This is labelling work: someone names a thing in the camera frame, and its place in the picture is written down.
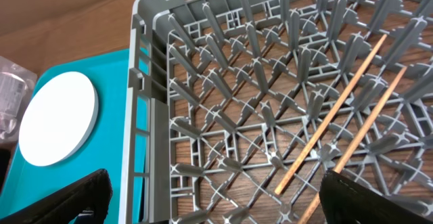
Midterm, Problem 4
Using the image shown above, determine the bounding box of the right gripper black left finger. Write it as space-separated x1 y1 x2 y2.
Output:
1 169 113 223

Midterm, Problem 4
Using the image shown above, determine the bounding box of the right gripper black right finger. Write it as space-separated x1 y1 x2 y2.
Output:
319 170 432 224

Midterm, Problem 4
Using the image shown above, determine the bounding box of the wooden chopstick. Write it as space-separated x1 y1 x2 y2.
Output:
274 34 388 195
298 67 407 224

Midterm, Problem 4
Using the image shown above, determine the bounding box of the grey dishwasher rack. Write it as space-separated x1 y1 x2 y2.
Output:
118 0 432 223

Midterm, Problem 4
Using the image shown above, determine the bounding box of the teal serving tray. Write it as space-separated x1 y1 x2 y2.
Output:
1 49 129 223

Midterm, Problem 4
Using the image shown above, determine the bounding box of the black tray bin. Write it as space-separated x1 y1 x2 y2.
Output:
0 149 11 188

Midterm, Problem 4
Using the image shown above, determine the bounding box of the clear plastic bin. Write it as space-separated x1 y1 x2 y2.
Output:
1 56 37 143

